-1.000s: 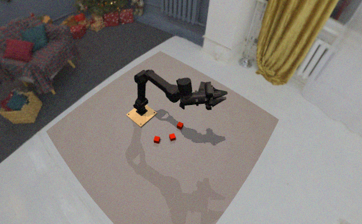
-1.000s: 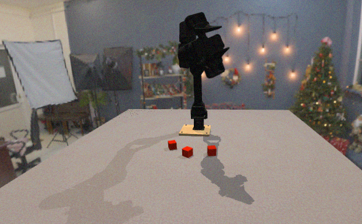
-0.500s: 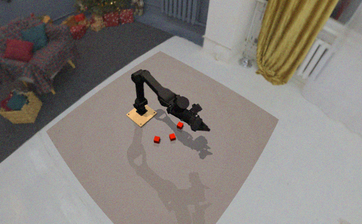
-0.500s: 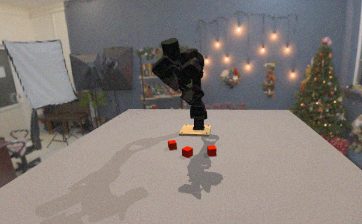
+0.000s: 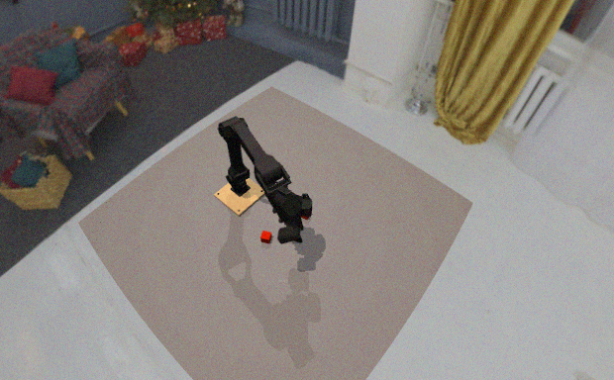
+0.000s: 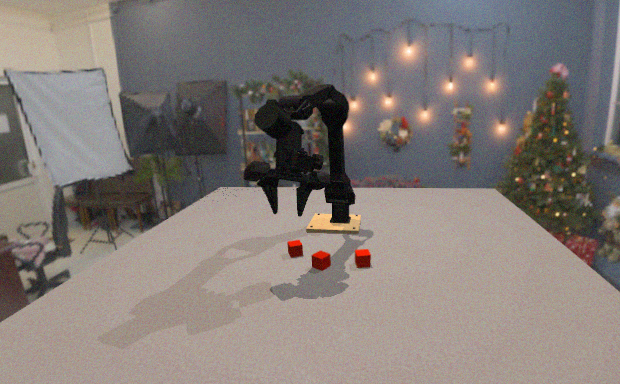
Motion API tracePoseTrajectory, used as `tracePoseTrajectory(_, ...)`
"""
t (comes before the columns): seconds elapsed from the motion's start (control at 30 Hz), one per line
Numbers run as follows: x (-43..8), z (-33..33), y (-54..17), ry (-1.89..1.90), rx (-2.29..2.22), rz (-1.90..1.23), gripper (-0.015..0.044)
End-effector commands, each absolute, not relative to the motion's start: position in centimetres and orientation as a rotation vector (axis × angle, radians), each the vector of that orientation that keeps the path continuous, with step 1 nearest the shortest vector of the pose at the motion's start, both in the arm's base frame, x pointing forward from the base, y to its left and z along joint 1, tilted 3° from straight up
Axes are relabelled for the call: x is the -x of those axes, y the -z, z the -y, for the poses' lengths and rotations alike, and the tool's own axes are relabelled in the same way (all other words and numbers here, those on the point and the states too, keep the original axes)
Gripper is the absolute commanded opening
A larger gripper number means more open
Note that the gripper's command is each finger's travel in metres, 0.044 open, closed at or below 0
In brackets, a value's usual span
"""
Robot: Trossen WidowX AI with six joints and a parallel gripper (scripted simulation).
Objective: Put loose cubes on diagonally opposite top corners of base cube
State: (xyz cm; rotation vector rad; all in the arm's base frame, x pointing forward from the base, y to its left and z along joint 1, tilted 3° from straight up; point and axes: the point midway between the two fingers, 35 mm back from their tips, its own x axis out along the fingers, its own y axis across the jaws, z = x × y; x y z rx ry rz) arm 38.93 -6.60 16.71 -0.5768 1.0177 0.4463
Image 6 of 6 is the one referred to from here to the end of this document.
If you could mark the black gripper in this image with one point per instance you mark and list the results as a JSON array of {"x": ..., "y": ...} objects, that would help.
[{"x": 269, "y": 178}]

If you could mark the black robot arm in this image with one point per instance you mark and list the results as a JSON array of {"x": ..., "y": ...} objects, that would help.
[{"x": 276, "y": 118}]

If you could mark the red cube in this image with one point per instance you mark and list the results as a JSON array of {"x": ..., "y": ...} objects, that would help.
[
  {"x": 362, "y": 258},
  {"x": 295, "y": 249},
  {"x": 321, "y": 260}
]

